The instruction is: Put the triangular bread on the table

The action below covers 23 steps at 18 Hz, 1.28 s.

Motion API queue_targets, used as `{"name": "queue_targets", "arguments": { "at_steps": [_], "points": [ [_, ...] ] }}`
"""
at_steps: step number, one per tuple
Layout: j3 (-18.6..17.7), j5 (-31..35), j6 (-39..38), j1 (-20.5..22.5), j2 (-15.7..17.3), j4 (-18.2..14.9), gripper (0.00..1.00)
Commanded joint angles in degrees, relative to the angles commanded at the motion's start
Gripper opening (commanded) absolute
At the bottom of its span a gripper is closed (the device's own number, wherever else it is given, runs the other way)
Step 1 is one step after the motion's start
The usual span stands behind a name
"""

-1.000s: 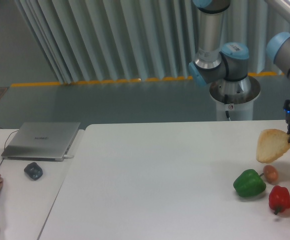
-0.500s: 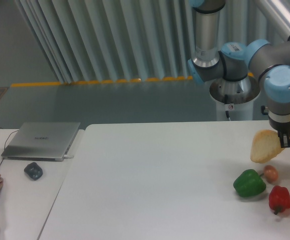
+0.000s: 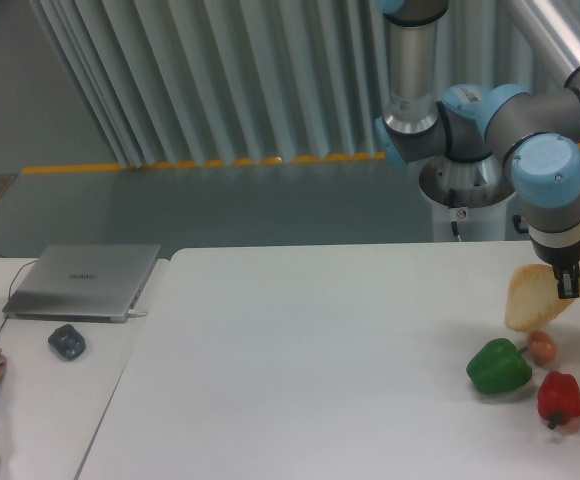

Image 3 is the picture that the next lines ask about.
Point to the red bell pepper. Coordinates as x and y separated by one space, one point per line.
558 399

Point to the yellow triangular bread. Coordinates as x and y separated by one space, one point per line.
532 299

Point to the silver closed laptop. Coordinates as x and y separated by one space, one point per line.
84 282

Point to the white pleated curtain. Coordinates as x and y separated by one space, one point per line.
204 81

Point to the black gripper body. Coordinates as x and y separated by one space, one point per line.
562 256

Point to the white usb plug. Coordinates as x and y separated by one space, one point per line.
136 314

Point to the green bell pepper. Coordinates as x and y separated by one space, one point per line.
498 367

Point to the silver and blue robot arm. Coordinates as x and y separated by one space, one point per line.
534 138

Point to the brown egg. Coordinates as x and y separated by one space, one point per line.
541 347

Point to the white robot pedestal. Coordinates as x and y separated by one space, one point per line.
469 201

